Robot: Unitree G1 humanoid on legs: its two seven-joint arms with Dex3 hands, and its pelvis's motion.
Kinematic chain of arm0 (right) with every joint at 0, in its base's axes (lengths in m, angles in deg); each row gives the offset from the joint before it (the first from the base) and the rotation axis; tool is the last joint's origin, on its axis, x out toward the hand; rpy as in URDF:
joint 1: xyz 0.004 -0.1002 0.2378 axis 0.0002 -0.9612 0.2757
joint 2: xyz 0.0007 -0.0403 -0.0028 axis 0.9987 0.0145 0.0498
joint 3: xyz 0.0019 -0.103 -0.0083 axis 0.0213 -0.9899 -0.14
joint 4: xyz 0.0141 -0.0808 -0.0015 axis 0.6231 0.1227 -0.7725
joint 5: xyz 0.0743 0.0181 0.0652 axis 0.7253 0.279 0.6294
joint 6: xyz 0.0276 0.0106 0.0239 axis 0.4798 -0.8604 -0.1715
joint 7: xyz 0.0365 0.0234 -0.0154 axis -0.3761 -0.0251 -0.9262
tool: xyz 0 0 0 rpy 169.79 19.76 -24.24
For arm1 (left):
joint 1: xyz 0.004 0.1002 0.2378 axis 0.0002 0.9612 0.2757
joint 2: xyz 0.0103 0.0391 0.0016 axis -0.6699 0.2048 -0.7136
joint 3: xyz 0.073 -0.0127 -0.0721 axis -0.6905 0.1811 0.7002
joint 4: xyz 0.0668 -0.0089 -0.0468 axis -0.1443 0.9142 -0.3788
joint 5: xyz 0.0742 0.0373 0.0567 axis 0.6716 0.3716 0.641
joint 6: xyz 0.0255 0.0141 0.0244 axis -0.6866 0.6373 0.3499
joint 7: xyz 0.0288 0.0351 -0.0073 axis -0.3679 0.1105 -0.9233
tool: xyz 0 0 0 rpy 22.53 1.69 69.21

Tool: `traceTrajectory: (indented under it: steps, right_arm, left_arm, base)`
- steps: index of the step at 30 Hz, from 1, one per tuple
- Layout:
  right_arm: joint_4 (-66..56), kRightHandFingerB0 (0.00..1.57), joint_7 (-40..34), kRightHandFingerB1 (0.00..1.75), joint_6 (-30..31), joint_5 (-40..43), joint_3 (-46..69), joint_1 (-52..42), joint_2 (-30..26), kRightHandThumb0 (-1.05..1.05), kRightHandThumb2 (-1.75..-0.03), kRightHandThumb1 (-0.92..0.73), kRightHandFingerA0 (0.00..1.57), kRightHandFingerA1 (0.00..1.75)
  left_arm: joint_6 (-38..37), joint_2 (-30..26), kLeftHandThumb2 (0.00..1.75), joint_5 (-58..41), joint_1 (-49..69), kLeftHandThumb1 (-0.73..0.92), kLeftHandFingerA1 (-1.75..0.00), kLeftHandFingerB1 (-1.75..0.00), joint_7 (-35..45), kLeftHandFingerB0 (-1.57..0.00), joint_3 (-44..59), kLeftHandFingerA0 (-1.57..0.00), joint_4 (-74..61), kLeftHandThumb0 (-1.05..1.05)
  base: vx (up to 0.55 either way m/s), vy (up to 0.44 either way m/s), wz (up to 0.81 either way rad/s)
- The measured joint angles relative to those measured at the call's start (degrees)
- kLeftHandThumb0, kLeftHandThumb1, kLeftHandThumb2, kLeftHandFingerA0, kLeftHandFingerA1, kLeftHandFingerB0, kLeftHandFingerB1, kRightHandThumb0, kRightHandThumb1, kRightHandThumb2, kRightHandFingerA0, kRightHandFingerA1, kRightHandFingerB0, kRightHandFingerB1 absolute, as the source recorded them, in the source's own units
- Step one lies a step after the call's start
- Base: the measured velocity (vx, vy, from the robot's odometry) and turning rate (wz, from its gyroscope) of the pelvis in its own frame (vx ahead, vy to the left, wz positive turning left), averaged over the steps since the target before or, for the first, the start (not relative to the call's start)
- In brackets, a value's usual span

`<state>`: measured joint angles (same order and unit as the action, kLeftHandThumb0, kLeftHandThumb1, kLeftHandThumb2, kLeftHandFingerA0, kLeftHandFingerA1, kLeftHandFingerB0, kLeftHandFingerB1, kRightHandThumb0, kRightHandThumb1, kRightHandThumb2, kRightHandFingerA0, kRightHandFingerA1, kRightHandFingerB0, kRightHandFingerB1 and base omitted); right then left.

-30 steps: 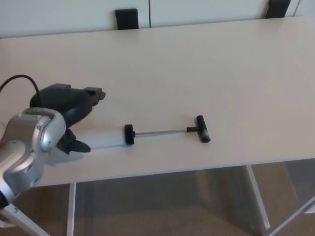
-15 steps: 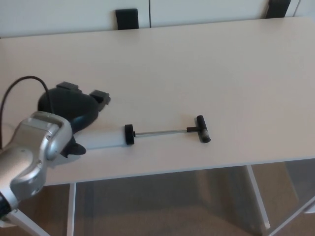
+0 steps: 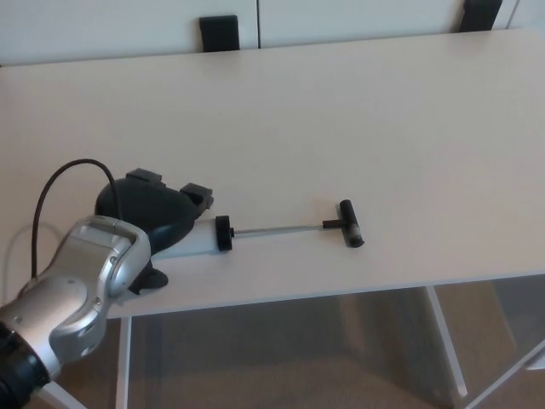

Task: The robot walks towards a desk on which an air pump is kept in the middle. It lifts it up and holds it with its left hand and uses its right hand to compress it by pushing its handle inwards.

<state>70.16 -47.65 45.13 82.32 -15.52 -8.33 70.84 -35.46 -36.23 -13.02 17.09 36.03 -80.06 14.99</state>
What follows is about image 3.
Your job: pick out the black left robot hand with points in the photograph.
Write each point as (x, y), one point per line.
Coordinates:
(157, 213)

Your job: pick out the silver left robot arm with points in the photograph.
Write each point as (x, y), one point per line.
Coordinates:
(81, 277)

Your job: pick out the white desk leg frame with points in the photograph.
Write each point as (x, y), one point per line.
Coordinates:
(123, 362)
(447, 341)

